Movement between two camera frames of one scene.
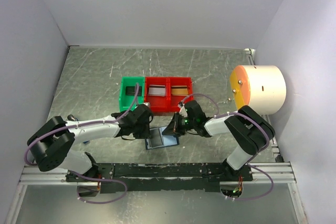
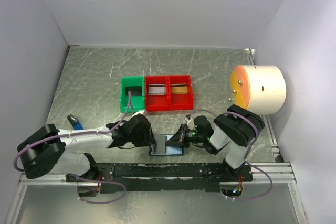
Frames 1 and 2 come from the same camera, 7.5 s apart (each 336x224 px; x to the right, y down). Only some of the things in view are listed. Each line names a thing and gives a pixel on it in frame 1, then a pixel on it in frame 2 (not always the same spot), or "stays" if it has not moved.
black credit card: (131, 91) stays
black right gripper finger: (174, 127) → (179, 139)
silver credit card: (156, 90) stays
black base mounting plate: (195, 177) stays
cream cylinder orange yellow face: (262, 87) stays
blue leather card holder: (157, 139) → (170, 150)
